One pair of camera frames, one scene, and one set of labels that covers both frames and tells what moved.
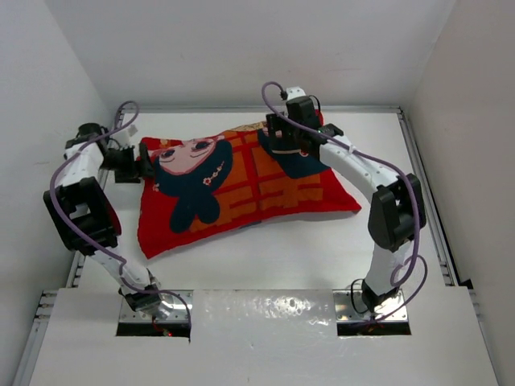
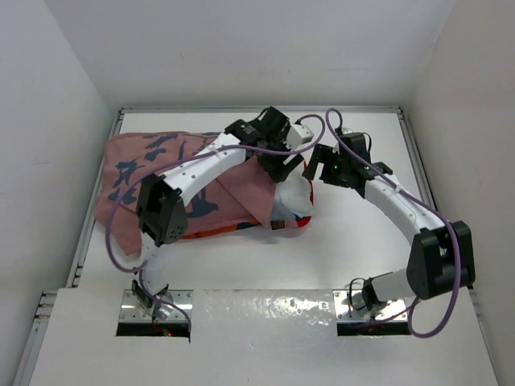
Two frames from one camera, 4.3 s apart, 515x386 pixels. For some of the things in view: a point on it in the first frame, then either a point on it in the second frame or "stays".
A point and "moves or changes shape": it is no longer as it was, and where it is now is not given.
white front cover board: (264, 338) stays
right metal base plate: (350, 306) stays
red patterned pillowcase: (232, 178) moves or changes shape
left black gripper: (141, 168) to (277, 169)
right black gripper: (277, 124) to (325, 154)
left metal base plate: (179, 314) stays
